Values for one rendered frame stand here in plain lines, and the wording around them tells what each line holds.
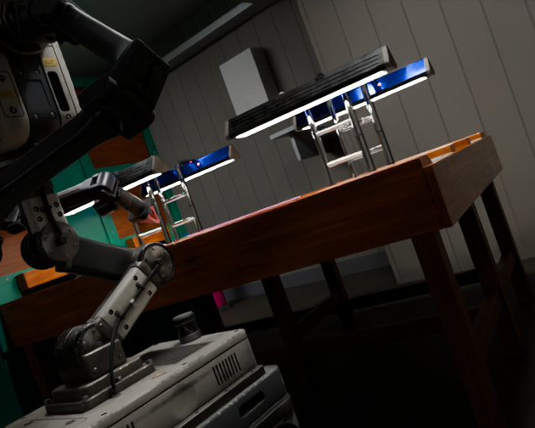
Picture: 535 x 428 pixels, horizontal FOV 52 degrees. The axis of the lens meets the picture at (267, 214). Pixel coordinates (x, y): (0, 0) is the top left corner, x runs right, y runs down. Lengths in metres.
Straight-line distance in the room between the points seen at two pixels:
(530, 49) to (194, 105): 3.13
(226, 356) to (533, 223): 2.24
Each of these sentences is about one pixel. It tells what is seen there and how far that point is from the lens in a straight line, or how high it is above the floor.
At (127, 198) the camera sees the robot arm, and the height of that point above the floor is 0.96.
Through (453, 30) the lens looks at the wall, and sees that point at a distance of 3.37.
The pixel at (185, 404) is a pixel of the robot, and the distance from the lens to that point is 1.43.
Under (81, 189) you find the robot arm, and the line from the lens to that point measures 1.89.
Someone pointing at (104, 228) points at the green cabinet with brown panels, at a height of 0.95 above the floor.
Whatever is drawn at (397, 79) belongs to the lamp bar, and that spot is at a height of 1.07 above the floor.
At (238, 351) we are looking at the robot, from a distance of 1.56.
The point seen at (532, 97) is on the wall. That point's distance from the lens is 3.27.
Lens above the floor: 0.78
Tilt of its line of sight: 1 degrees down
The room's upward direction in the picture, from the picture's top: 20 degrees counter-clockwise
